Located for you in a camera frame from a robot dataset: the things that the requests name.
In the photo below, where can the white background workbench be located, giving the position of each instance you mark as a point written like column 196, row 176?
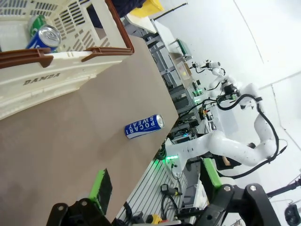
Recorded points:
column 174, row 49

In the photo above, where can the blue Pocari Sweat can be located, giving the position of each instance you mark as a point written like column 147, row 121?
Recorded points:
column 42, row 41
column 143, row 127

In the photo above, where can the yellow emergency stop box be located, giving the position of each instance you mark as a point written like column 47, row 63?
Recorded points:
column 154, row 219

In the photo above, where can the aluminium slotted base plate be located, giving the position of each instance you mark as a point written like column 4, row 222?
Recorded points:
column 150, row 183

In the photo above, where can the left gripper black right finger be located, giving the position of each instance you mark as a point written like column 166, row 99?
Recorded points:
column 235, row 204

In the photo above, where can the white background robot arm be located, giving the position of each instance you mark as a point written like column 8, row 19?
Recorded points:
column 215, row 68

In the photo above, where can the cream folding basket brown rim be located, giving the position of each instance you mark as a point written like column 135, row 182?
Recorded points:
column 47, row 80

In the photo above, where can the person in dark jacket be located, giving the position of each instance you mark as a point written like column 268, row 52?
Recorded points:
column 128, row 7

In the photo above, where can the white side table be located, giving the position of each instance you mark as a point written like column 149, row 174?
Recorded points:
column 143, row 22

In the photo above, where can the yellow plastic shopping basket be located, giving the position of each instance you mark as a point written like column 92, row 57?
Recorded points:
column 152, row 5

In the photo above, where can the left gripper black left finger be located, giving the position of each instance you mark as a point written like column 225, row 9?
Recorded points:
column 101, row 188

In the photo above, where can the green drink can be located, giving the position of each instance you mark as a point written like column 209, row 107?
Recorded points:
column 37, row 22

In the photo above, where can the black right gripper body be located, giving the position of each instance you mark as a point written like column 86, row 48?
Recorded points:
column 230, row 88

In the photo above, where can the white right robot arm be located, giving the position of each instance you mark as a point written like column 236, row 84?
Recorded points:
column 223, row 146

